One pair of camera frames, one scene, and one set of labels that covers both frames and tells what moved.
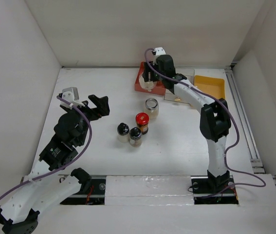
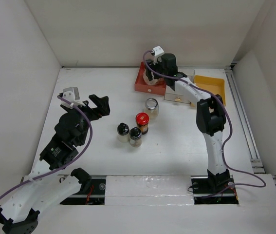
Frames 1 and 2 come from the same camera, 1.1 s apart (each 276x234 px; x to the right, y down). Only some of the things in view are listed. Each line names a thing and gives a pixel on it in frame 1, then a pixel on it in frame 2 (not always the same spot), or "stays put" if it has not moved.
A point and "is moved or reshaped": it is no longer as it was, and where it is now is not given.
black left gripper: x=102 y=108 stays put
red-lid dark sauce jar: x=142 y=120 stays put
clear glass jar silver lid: x=152 y=107 stays put
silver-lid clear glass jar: x=148 y=86 is moved or reshaped
